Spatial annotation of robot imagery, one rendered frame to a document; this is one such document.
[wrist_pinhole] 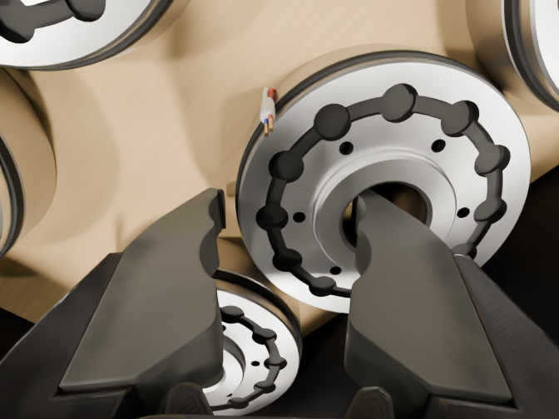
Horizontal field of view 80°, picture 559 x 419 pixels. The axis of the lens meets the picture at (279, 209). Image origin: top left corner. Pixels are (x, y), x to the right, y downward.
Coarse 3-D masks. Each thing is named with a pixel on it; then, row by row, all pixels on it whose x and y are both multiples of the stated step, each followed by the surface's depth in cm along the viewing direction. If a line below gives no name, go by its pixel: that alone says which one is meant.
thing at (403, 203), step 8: (392, 184) 15; (400, 184) 14; (392, 192) 14; (400, 192) 14; (408, 192) 13; (416, 192) 12; (392, 200) 14; (400, 200) 14; (408, 200) 13; (416, 200) 12; (408, 208) 13; (416, 208) 12; (344, 216) 14; (416, 216) 12; (344, 224) 13; (344, 232) 12; (352, 232) 13
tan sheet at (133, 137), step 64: (192, 0) 11; (256, 0) 11; (320, 0) 11; (384, 0) 11; (448, 0) 11; (128, 64) 12; (192, 64) 12; (256, 64) 12; (64, 128) 13; (128, 128) 13; (192, 128) 13; (64, 192) 15; (128, 192) 15; (192, 192) 15; (384, 192) 15; (64, 256) 16; (320, 320) 19
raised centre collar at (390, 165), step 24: (360, 168) 10; (384, 168) 10; (408, 168) 10; (432, 168) 10; (336, 192) 11; (360, 192) 11; (432, 192) 11; (312, 216) 12; (336, 216) 11; (432, 216) 11; (336, 240) 12
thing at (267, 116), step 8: (272, 88) 12; (264, 96) 10; (272, 96) 11; (264, 104) 9; (272, 104) 9; (264, 112) 9; (272, 112) 9; (264, 120) 9; (272, 120) 8; (272, 128) 8
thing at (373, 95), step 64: (384, 64) 9; (448, 64) 9; (320, 128) 11; (384, 128) 10; (448, 128) 11; (512, 128) 10; (256, 192) 11; (512, 192) 11; (256, 256) 13; (320, 256) 13
